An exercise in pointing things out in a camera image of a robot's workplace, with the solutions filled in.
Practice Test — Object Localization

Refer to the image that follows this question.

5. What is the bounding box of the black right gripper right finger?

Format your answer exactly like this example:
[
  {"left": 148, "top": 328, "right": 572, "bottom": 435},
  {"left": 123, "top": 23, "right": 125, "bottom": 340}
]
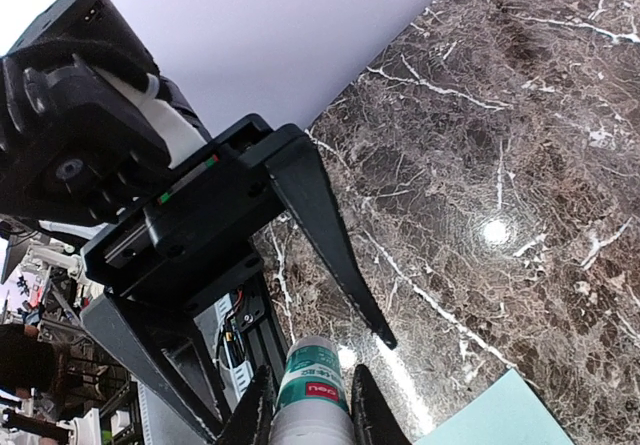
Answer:
[{"left": 351, "top": 364, "right": 411, "bottom": 445}]

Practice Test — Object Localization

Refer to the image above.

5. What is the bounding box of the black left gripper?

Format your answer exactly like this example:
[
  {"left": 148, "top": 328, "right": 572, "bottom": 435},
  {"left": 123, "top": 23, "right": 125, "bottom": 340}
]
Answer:
[{"left": 81, "top": 114, "right": 397, "bottom": 443}]

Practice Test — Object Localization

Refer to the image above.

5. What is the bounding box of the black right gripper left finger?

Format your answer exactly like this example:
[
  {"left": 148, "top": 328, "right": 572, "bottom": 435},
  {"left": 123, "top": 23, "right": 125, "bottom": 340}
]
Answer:
[{"left": 217, "top": 365, "right": 276, "bottom": 445}]

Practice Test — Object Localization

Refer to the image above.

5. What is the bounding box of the white green glue stick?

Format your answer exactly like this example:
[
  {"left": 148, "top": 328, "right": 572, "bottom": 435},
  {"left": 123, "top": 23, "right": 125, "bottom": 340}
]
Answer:
[{"left": 269, "top": 336, "right": 355, "bottom": 445}]

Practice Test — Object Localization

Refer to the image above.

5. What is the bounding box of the light blue paper envelope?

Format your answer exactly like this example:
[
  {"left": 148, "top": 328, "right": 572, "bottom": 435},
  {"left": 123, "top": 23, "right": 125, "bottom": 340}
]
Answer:
[{"left": 417, "top": 370, "right": 573, "bottom": 445}]

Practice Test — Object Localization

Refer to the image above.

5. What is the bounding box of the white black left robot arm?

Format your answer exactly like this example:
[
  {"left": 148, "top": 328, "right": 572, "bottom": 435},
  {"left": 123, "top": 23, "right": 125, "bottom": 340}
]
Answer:
[{"left": 1, "top": 0, "right": 397, "bottom": 444}]

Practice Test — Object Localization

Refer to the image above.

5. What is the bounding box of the black front table rail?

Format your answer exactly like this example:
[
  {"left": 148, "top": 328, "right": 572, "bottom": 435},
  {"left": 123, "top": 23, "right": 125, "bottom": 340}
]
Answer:
[{"left": 194, "top": 269, "right": 291, "bottom": 406}]

